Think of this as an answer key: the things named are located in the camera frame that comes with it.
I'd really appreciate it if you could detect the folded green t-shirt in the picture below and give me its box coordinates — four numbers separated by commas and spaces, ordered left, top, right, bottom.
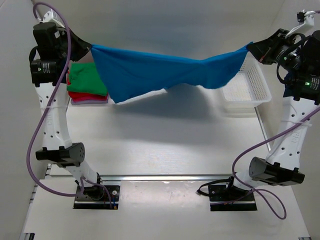
67, 62, 108, 97

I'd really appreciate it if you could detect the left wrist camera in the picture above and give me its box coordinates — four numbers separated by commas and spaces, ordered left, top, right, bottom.
41, 9, 65, 28

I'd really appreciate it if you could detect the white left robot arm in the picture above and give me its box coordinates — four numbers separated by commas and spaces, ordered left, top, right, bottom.
29, 22, 105, 199

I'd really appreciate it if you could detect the folded purple t-shirt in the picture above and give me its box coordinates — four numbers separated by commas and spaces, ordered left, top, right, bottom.
71, 98, 108, 105

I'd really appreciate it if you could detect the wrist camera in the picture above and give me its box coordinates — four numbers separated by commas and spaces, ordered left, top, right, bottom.
41, 9, 65, 28
285, 10, 319, 38

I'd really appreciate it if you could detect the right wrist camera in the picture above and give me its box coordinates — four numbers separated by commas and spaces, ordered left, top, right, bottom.
285, 10, 319, 38

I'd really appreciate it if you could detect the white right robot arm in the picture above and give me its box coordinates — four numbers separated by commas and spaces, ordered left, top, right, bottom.
224, 29, 320, 200

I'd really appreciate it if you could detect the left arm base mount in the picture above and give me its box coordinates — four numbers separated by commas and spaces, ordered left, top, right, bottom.
73, 182, 121, 210

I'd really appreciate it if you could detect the blue t-shirt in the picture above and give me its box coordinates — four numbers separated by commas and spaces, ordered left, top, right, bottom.
91, 44, 248, 103

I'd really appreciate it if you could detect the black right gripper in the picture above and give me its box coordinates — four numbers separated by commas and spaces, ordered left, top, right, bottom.
246, 30, 304, 73

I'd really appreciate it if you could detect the white plastic mesh basket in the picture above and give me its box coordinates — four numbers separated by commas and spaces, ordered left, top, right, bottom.
220, 54, 272, 115

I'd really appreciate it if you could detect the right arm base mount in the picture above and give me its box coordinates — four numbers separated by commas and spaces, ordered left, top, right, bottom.
196, 179, 257, 212

